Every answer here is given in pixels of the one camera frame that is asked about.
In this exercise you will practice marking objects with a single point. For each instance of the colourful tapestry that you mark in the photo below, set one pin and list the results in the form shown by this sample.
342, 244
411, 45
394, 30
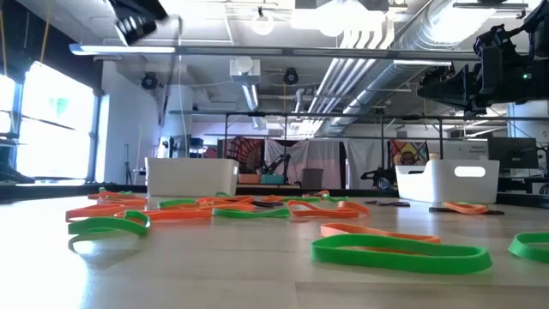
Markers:
407, 153

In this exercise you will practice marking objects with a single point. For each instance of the black background robot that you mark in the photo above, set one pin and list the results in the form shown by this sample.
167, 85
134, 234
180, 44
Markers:
377, 176

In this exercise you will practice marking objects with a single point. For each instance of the black background equipment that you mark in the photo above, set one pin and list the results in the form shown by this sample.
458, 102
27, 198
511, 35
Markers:
176, 146

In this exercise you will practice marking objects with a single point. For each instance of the white ceiling pipes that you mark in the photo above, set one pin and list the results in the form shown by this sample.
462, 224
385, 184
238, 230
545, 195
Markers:
356, 64

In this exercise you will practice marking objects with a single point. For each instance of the green rubber band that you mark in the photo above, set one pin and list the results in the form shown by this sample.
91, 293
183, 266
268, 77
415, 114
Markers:
386, 264
514, 247
467, 202
176, 202
223, 194
107, 224
103, 190
300, 199
251, 213
334, 198

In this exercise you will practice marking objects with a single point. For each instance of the black background robot arm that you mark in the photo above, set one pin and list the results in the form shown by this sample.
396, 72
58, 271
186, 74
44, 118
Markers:
279, 163

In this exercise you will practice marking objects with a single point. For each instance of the white plastic basket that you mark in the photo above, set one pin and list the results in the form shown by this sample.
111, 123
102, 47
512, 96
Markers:
191, 178
433, 189

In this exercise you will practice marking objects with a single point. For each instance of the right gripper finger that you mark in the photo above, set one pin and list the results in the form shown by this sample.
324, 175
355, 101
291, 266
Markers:
459, 83
465, 101

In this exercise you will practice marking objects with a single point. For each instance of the grey overhead frame bar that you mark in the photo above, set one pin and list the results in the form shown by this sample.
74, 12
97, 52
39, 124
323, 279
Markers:
300, 52

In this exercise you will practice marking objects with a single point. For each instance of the black silhouetted equipment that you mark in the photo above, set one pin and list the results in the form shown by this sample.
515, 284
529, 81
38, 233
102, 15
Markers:
10, 169

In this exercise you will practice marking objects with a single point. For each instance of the black rubber band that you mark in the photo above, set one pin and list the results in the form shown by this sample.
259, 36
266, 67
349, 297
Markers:
437, 210
394, 204
268, 204

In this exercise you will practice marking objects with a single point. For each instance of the red black tapestry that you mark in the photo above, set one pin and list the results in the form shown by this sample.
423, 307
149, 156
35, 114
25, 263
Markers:
246, 154

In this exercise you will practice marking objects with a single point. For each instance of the black ceiling spotlight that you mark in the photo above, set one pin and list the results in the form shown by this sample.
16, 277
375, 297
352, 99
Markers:
149, 80
291, 76

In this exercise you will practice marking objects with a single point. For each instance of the dark background desk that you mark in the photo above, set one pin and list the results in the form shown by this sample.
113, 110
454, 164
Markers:
523, 184

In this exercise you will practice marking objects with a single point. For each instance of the white ceiling unit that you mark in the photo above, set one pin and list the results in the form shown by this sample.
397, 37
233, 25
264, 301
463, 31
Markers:
244, 70

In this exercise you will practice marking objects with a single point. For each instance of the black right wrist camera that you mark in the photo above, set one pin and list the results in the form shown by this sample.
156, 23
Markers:
493, 36

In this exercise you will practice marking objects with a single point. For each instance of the brown box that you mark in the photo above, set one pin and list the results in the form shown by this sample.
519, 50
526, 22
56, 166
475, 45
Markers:
249, 178

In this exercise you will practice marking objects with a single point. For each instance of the teal box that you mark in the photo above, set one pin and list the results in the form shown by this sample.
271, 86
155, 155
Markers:
272, 179

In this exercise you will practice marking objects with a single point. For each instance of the white hanging sheet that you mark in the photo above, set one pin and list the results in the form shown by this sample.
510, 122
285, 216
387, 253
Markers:
321, 159
364, 159

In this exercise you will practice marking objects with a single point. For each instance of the grey chair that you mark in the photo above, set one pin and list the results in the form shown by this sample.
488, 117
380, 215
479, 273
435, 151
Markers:
312, 178

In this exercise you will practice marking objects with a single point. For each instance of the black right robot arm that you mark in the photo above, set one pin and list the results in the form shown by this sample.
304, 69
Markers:
541, 26

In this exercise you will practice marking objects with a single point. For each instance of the bright window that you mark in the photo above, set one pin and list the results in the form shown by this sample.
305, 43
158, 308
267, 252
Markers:
56, 129

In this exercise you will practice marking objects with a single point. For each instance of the ribbed silver ventilation duct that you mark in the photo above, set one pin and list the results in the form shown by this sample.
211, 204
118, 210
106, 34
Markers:
403, 81

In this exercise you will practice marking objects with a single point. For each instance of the dark computer monitor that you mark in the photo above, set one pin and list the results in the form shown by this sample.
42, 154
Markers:
512, 152

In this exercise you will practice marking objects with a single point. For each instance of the thin black tripod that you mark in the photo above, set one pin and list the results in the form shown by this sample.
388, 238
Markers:
127, 167

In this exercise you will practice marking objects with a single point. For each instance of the black background metal frame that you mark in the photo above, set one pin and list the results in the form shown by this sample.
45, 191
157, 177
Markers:
343, 116

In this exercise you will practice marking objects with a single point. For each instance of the round ceiling lamp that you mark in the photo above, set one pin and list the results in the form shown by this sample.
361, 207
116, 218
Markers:
262, 23

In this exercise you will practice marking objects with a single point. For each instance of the white sign board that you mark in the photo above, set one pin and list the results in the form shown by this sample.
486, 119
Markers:
465, 150

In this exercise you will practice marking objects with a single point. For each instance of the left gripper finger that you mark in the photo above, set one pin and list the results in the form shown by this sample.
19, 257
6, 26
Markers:
135, 28

